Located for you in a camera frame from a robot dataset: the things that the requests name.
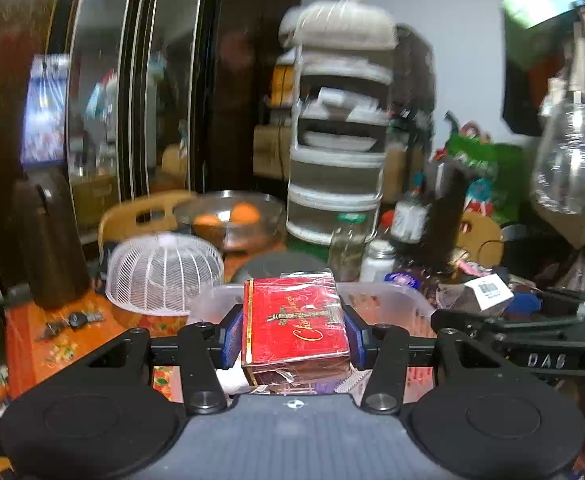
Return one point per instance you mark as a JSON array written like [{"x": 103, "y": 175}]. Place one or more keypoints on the bottle with white label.
[{"x": 410, "y": 217}]

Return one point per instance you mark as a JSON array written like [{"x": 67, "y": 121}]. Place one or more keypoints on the blue lid jar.
[{"x": 401, "y": 278}]

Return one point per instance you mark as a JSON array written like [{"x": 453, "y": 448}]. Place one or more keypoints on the tall dark wrapped appliance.
[{"x": 447, "y": 215}]

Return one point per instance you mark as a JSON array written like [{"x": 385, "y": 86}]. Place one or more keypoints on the large dark wrapped box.
[{"x": 415, "y": 85}]

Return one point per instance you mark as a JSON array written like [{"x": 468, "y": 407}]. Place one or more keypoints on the glass bowl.
[{"x": 232, "y": 241}]

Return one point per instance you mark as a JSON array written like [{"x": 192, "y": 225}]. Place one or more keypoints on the bunch of keys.
[{"x": 75, "y": 321}]

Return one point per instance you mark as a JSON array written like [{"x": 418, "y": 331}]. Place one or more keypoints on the hanging printed packet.
[{"x": 45, "y": 110}]

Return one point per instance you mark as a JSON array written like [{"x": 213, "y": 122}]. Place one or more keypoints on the clear plastic basket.
[{"x": 397, "y": 305}]

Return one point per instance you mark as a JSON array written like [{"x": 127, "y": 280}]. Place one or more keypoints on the green shopping bag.
[{"x": 492, "y": 165}]

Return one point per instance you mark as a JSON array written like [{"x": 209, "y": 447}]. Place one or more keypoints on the dark mirrored wardrobe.
[{"x": 232, "y": 110}]

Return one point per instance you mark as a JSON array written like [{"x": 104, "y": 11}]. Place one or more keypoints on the dark brown thermos jug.
[{"x": 47, "y": 250}]

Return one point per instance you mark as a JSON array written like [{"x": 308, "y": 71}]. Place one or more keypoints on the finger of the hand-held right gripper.
[
  {"x": 497, "y": 322},
  {"x": 522, "y": 302}
]

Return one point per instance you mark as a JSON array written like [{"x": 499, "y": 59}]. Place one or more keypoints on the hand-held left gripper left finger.
[{"x": 231, "y": 340}]

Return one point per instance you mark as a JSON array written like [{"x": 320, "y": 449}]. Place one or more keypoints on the white tiered food rack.
[{"x": 337, "y": 160}]

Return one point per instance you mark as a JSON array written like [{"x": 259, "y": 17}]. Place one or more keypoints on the orange fruit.
[
  {"x": 246, "y": 212},
  {"x": 207, "y": 220}
]

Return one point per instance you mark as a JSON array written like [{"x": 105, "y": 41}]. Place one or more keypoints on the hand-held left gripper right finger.
[{"x": 356, "y": 342}]

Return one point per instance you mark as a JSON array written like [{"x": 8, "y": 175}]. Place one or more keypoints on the small white carton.
[{"x": 490, "y": 292}]

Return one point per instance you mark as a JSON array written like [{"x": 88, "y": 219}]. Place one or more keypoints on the white lid jar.
[{"x": 377, "y": 260}]

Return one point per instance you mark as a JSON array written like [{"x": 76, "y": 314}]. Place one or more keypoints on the wooden chair back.
[{"x": 117, "y": 220}]

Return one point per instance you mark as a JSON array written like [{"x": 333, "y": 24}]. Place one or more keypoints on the white mesh food cover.
[{"x": 165, "y": 275}]

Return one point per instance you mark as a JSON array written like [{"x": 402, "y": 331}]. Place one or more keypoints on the wooden board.
[{"x": 482, "y": 235}]

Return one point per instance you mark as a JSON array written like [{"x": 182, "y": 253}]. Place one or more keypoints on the plastic bag with ladle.
[{"x": 572, "y": 170}]

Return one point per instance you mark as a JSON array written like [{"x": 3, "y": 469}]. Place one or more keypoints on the small red box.
[{"x": 292, "y": 320}]

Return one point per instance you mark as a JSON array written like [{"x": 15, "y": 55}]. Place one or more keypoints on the silver patterned box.
[{"x": 351, "y": 382}]

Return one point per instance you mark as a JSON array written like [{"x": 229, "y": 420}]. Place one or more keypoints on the glass jar green lid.
[{"x": 347, "y": 250}]

